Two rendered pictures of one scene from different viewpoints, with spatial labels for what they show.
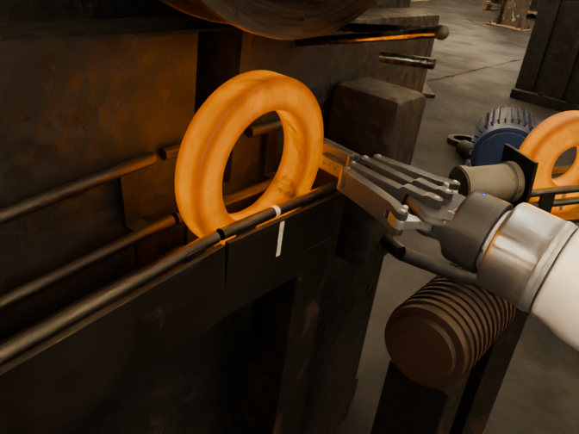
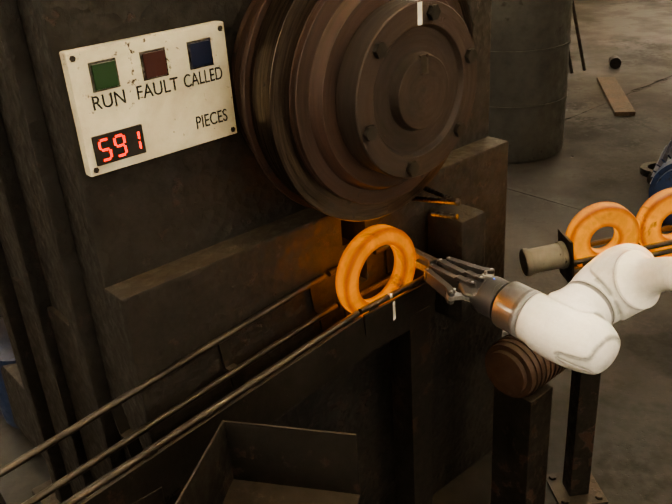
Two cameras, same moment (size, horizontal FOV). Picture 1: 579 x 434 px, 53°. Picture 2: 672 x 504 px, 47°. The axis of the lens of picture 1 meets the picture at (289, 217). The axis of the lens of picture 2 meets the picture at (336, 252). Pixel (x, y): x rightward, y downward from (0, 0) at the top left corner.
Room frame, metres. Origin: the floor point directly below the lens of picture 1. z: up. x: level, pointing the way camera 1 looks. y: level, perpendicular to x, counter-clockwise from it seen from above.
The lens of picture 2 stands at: (-0.74, -0.21, 1.44)
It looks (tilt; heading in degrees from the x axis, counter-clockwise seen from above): 26 degrees down; 14
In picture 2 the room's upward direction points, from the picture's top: 4 degrees counter-clockwise
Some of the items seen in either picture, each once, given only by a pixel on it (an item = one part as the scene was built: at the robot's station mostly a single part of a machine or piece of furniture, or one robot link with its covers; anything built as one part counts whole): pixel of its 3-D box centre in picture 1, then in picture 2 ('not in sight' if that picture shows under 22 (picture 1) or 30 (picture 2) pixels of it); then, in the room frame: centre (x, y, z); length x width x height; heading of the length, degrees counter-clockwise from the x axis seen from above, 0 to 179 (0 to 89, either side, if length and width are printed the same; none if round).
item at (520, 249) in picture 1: (522, 254); (516, 308); (0.47, -0.22, 0.72); 0.09 x 0.06 x 0.09; 144
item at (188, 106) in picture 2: not in sight; (156, 96); (0.32, 0.32, 1.15); 0.26 x 0.02 x 0.18; 144
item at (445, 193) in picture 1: (401, 186); (459, 275); (0.57, -0.11, 0.74); 0.11 x 0.01 x 0.04; 52
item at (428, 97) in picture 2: not in sight; (412, 90); (0.48, -0.04, 1.11); 0.28 x 0.06 x 0.28; 144
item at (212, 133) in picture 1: (255, 164); (376, 272); (0.54, 0.04, 0.75); 0.18 x 0.03 x 0.18; 143
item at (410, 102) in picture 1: (362, 172); (454, 261); (0.73, -0.09, 0.68); 0.11 x 0.08 x 0.24; 54
